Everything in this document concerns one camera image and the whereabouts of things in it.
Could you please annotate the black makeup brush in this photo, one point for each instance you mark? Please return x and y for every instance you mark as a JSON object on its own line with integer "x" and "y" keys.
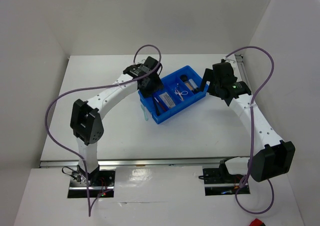
{"x": 159, "y": 101}

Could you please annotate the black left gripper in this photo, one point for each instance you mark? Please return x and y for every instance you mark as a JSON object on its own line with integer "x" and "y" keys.
{"x": 157, "y": 85}

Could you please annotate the brown hair clip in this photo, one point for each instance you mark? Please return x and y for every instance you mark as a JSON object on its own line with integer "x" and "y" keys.
{"x": 181, "y": 96}

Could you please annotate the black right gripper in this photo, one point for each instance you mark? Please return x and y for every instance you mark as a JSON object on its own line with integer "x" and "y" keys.
{"x": 208, "y": 77}

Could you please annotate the aluminium side rail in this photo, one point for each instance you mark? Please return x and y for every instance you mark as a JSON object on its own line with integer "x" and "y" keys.
{"x": 241, "y": 66}

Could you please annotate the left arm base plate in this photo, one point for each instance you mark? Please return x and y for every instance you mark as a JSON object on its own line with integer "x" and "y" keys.
{"x": 103, "y": 185}

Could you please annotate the black round jar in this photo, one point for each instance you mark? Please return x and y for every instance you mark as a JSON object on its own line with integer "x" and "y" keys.
{"x": 184, "y": 78}

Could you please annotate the false eyelash packet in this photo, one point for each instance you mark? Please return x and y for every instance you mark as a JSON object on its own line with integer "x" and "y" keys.
{"x": 167, "y": 100}

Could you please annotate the clear plastic tube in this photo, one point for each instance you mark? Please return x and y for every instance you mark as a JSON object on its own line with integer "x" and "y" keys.
{"x": 195, "y": 88}

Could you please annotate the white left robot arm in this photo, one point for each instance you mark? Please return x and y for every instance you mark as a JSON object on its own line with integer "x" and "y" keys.
{"x": 86, "y": 117}

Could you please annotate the beige foundation bottle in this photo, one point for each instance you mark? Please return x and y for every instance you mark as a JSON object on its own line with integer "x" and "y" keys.
{"x": 189, "y": 85}

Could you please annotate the gold green mascara tube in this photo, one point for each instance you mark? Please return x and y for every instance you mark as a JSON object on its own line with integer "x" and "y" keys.
{"x": 156, "y": 107}

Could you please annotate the red black object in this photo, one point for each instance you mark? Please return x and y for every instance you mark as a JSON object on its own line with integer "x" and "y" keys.
{"x": 257, "y": 222}

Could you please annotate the white loop hair tool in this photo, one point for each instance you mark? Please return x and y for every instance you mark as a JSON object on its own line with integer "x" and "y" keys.
{"x": 184, "y": 92}

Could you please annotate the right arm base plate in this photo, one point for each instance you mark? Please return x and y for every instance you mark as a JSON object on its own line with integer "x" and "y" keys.
{"x": 219, "y": 183}

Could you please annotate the blue compartment tray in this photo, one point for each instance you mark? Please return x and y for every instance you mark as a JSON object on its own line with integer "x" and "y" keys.
{"x": 170, "y": 81}

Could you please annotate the mint green spatula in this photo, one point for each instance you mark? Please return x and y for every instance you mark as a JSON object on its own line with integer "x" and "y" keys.
{"x": 144, "y": 113}

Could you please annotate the aluminium front rail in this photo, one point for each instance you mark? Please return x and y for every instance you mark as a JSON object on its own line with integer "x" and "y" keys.
{"x": 140, "y": 162}

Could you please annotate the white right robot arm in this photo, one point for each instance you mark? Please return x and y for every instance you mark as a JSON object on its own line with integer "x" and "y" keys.
{"x": 270, "y": 156}

